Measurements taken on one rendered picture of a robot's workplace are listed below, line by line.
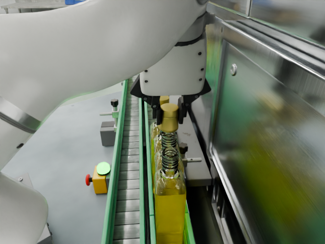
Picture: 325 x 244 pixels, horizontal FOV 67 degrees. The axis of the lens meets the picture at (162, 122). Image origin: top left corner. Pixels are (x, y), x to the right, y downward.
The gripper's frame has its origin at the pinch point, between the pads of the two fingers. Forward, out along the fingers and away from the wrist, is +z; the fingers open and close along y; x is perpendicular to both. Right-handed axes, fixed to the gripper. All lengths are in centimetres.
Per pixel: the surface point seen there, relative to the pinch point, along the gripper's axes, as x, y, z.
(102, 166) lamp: -15.3, 18.5, 38.6
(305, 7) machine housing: 7.2, -12.4, -21.0
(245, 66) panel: -1.2, -12.4, -8.5
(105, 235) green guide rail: 13.8, 13.1, 19.3
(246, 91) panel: 1.8, -12.4, -5.5
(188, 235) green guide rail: 15.3, -3.0, 19.0
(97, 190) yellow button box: -11, 21, 46
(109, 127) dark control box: -42, 19, 48
